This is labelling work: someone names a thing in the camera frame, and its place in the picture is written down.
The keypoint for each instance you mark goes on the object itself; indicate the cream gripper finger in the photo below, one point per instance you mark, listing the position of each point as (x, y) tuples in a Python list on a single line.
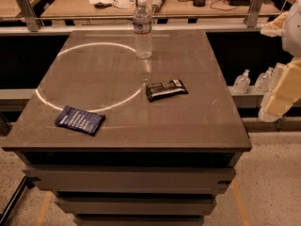
[(276, 27), (284, 91)]

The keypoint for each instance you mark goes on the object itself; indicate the black chocolate rxbar wrapper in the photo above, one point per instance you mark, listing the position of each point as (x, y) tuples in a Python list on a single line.
[(161, 90)]

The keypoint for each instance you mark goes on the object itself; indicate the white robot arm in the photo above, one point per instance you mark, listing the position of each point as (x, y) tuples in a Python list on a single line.
[(291, 41)]

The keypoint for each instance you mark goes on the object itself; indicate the blue blueberry rxbar wrapper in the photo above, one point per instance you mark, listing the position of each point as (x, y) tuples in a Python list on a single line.
[(79, 120)]

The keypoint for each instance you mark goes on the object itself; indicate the right sanitizer bottle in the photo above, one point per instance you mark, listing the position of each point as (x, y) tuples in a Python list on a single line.
[(263, 80)]

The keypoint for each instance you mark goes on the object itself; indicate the sanitizer bottle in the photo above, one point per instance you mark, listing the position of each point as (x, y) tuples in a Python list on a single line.
[(241, 83), (263, 80)]

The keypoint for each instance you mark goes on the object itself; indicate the left sanitizer bottle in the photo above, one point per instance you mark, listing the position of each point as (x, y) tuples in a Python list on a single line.
[(241, 83)]

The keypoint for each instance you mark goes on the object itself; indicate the clear plastic water bottle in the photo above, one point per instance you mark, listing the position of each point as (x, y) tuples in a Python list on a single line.
[(142, 22)]

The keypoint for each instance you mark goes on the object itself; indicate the wooden workbench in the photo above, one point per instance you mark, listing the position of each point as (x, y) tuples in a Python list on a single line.
[(160, 9)]

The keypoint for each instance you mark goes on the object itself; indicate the grey drawer cabinet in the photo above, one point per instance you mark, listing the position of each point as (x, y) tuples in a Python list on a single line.
[(134, 196)]

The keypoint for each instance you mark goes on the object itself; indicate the right metal bracket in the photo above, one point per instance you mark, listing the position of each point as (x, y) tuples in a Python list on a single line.
[(255, 5)]

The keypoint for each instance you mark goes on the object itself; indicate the left metal bracket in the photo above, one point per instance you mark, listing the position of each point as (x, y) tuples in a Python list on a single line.
[(31, 20)]

